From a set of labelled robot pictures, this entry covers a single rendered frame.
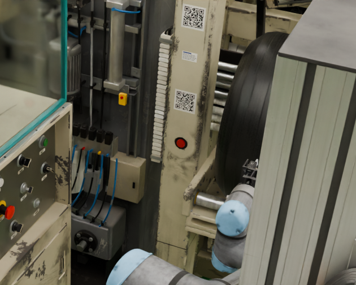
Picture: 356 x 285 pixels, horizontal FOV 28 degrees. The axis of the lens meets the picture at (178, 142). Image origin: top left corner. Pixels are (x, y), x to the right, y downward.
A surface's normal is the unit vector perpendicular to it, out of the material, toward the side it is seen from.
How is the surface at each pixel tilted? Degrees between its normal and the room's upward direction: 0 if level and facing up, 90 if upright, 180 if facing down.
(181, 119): 90
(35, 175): 90
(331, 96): 90
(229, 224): 83
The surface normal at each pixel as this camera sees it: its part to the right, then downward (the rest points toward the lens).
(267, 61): -0.08, -0.57
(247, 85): -0.43, -0.35
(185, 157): -0.36, 0.45
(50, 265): 0.93, 0.25
